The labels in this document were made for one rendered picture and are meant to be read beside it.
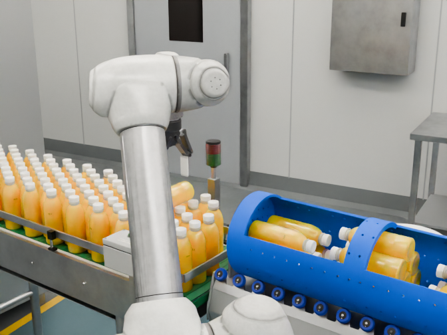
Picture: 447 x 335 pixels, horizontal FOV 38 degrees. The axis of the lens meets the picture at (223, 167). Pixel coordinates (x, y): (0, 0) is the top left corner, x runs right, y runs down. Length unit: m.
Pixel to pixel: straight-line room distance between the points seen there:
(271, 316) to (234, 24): 4.43
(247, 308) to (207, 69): 0.52
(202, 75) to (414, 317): 0.87
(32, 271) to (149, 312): 1.46
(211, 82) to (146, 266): 0.42
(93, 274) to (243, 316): 1.18
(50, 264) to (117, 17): 4.01
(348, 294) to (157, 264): 0.72
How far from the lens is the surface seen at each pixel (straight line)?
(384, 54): 4.98
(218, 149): 2.63
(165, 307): 1.33
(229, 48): 5.66
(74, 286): 2.56
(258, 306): 1.37
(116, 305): 2.42
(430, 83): 5.16
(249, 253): 2.03
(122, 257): 2.12
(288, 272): 1.98
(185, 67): 1.47
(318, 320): 2.03
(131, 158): 1.41
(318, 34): 5.36
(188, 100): 1.47
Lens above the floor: 1.96
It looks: 18 degrees down
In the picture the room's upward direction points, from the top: straight up
